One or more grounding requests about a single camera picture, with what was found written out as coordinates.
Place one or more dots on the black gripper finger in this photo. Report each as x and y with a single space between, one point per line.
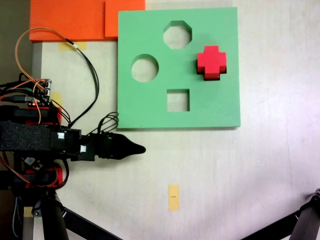
127 143
125 154

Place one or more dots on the red cross columnar block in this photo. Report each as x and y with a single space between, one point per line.
212 60

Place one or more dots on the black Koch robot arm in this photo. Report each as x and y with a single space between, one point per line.
25 137

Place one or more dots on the green shape hole board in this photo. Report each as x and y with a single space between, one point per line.
150 112

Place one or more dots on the red black table clamp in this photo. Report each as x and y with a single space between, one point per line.
60 115
59 175

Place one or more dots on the yellow masking tape piece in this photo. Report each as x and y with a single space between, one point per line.
28 212
58 98

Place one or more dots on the black power converter board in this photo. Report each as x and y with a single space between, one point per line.
31 161

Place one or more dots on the black tripod leg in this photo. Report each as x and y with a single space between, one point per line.
307 222
52 225

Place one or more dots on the yellow masking tape strip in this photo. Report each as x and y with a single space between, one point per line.
82 46

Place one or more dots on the grey metal table rail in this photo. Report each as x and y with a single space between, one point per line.
36 60

